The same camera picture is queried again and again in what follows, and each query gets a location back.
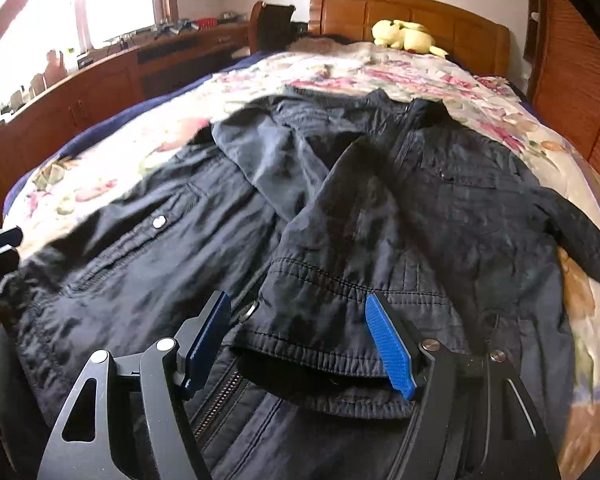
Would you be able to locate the wooden desk cabinet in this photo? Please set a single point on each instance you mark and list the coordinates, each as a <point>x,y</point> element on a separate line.
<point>95,90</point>

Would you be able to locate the dark wooden chair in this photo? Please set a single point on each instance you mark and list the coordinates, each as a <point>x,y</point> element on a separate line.
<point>272,25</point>

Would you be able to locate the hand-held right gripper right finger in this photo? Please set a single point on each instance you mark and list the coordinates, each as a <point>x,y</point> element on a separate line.
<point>387,345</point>

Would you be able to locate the wooden bed headboard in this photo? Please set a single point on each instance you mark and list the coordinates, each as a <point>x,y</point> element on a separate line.
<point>430,20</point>

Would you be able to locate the red box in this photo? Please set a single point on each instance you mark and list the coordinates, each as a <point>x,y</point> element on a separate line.
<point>207,22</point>

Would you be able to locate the floral blanket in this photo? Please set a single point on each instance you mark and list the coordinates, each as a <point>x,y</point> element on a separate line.
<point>330,72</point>

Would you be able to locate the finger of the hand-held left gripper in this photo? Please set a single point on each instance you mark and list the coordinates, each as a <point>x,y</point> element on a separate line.
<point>0,260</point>
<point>2,237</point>

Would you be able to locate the dark navy jacket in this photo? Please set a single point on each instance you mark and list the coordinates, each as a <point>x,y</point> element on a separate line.
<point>330,210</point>

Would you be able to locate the wooden louvered wardrobe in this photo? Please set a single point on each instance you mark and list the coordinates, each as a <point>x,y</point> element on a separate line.
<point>570,70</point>

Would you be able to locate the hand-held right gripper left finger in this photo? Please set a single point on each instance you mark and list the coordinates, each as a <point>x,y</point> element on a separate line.
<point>209,334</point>

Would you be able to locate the window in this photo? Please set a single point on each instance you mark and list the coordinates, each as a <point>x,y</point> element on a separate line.
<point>45,10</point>

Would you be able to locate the brown fuzzy cloth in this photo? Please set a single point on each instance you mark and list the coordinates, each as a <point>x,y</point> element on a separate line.
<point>320,42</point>

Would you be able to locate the yellow plush toy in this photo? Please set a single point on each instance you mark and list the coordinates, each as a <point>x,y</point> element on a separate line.
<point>405,35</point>

